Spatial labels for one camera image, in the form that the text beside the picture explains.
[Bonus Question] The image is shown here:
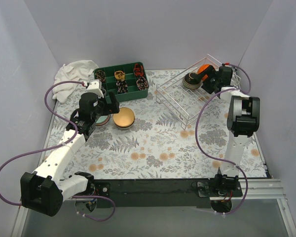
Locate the purple cable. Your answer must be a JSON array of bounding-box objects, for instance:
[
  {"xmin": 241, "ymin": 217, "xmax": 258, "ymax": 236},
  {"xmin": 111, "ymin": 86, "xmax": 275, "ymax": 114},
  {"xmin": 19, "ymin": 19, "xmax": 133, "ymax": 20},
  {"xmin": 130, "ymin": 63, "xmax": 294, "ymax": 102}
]
[
  {"xmin": 0, "ymin": 80, "xmax": 116, "ymax": 222},
  {"xmin": 195, "ymin": 64, "xmax": 252, "ymax": 215}
]

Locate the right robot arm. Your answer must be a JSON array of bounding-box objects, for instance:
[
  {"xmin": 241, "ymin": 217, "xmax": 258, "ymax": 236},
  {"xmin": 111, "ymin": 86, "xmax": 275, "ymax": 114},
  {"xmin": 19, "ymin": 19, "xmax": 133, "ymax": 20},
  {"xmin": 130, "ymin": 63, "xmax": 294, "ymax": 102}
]
[{"xmin": 196, "ymin": 64, "xmax": 260, "ymax": 196}]

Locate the beige bowl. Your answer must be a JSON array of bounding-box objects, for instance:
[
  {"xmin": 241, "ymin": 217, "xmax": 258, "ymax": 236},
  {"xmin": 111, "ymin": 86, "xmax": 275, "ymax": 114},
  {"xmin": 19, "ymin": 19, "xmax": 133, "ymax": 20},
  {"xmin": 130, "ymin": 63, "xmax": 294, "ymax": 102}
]
[{"xmin": 113, "ymin": 107, "xmax": 135, "ymax": 128}]

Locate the green plastic organizer tray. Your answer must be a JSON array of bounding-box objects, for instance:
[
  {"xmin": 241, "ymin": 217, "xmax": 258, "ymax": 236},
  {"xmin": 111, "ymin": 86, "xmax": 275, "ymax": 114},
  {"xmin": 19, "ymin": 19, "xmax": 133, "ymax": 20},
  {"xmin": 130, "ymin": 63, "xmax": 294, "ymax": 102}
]
[{"xmin": 93, "ymin": 62, "xmax": 148, "ymax": 102}]

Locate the pink rose rolled sock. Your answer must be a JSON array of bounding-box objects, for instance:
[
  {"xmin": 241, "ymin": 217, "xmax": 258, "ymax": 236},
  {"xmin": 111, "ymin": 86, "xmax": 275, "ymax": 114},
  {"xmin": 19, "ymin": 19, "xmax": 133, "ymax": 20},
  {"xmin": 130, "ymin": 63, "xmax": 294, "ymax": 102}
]
[{"xmin": 136, "ymin": 77, "xmax": 149, "ymax": 91}]

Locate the olive brown bowl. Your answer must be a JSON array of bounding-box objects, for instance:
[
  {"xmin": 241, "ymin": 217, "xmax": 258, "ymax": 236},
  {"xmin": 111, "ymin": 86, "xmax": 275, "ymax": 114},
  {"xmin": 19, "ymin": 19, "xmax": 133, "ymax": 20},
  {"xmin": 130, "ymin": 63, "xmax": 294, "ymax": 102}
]
[{"xmin": 115, "ymin": 124, "xmax": 134, "ymax": 130}]

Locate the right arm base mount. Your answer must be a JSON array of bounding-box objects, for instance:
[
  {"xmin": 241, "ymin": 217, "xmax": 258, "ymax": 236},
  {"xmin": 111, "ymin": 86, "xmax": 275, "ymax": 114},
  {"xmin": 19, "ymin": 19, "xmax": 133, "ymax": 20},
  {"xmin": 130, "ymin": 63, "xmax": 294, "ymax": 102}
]
[{"xmin": 191, "ymin": 173, "xmax": 243, "ymax": 215}]

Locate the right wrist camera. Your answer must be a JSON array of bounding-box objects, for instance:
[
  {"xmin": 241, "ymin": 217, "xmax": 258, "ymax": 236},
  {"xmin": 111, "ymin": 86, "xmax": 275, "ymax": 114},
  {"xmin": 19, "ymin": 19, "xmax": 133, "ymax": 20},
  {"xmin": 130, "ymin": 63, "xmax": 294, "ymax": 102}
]
[{"xmin": 222, "ymin": 62, "xmax": 231, "ymax": 66}]

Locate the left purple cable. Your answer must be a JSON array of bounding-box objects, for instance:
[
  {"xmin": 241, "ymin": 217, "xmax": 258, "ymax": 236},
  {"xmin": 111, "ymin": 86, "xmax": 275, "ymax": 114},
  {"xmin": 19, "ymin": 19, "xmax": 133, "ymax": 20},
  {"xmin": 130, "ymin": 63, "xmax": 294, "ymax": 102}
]
[{"xmin": 0, "ymin": 80, "xmax": 116, "ymax": 222}]

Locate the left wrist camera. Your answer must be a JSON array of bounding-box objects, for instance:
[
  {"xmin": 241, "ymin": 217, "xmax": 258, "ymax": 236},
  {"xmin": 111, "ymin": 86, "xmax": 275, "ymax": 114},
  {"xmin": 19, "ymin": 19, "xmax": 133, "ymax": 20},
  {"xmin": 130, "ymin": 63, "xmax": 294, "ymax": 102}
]
[{"xmin": 86, "ymin": 79, "xmax": 104, "ymax": 98}]

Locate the white wire dish rack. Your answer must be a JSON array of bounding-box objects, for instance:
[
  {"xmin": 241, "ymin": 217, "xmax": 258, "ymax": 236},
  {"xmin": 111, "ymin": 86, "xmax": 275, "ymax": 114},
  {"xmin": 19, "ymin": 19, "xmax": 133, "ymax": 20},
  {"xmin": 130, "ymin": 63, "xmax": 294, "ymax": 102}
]
[{"xmin": 155, "ymin": 54, "xmax": 241, "ymax": 130}]

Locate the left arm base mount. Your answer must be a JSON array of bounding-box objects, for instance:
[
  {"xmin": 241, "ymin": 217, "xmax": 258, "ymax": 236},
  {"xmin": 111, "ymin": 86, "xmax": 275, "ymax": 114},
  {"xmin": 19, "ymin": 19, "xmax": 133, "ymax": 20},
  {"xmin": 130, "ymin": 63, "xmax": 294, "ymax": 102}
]
[{"xmin": 75, "ymin": 181, "xmax": 111, "ymax": 213}]

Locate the floral table mat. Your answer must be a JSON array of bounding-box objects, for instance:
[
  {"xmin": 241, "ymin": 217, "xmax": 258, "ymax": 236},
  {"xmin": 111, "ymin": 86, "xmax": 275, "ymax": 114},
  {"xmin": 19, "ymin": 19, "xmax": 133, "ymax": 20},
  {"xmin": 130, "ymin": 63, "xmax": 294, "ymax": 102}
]
[{"xmin": 38, "ymin": 69, "xmax": 268, "ymax": 180}]

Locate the dark patterned rolled sock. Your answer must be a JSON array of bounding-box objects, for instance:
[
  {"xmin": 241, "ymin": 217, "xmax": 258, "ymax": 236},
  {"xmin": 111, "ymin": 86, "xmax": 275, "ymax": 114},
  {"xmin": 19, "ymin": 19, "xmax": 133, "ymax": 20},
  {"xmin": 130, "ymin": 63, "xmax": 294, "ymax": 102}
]
[{"xmin": 95, "ymin": 70, "xmax": 106, "ymax": 83}]

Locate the black floral rolled sock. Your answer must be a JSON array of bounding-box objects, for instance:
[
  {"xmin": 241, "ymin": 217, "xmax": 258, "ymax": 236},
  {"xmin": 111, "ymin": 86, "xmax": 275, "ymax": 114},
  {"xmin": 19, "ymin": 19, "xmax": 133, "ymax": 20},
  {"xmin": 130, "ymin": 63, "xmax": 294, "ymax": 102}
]
[{"xmin": 116, "ymin": 80, "xmax": 128, "ymax": 94}]

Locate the aluminium frame rail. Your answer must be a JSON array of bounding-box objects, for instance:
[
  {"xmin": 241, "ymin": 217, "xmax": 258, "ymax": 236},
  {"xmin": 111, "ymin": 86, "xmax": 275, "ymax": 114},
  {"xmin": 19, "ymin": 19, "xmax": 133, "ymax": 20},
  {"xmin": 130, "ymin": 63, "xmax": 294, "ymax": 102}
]
[{"xmin": 22, "ymin": 177, "xmax": 287, "ymax": 200}]

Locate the yellow rolled sock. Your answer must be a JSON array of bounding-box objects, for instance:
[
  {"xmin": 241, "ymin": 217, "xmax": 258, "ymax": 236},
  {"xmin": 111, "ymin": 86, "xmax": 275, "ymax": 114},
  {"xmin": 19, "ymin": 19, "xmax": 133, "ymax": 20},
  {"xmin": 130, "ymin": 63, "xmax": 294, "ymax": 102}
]
[{"xmin": 114, "ymin": 70, "xmax": 125, "ymax": 80}]

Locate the white crumpled cloth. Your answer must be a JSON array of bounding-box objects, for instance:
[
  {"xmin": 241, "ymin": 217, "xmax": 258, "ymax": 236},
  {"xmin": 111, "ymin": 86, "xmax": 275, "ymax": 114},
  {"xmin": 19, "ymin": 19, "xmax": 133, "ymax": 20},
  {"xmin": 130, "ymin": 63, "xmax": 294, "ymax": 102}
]
[{"xmin": 52, "ymin": 60, "xmax": 99, "ymax": 103}]

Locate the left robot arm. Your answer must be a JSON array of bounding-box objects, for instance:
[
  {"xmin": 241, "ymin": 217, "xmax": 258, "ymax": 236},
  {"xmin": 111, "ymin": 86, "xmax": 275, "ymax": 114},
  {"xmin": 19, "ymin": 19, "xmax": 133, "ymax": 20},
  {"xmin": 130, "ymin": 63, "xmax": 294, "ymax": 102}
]
[{"xmin": 20, "ymin": 92, "xmax": 119, "ymax": 216}]

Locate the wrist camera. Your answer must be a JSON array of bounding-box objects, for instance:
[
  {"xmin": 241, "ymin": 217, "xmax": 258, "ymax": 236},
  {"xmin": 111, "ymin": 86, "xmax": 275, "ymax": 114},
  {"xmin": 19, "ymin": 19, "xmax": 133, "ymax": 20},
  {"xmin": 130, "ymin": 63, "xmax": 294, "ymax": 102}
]
[
  {"xmin": 86, "ymin": 79, "xmax": 104, "ymax": 98},
  {"xmin": 222, "ymin": 62, "xmax": 231, "ymax": 66}
]

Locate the black patterned bowl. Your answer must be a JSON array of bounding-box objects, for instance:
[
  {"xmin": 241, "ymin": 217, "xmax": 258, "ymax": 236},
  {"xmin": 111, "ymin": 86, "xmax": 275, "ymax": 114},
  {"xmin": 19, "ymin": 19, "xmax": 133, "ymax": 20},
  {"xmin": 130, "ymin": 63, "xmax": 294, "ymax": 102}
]
[{"xmin": 183, "ymin": 73, "xmax": 201, "ymax": 90}]

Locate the orange bowl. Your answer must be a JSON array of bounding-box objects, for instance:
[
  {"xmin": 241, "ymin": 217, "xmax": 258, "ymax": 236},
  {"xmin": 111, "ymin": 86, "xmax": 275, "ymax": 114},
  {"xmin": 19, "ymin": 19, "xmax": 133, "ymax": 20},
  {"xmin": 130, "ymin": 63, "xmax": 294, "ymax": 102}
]
[{"xmin": 197, "ymin": 64, "xmax": 216, "ymax": 75}]

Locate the orange black rolled sock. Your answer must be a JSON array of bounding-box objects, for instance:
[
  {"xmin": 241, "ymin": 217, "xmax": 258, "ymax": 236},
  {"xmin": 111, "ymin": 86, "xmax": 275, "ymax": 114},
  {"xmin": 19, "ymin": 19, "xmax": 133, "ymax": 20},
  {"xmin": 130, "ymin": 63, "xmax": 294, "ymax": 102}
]
[{"xmin": 133, "ymin": 63, "xmax": 144, "ymax": 77}]

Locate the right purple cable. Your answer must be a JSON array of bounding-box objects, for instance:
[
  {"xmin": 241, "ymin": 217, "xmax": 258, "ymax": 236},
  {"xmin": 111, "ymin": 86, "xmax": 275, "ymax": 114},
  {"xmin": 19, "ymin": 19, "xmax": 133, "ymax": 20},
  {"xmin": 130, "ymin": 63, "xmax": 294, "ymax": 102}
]
[{"xmin": 195, "ymin": 64, "xmax": 252, "ymax": 215}]

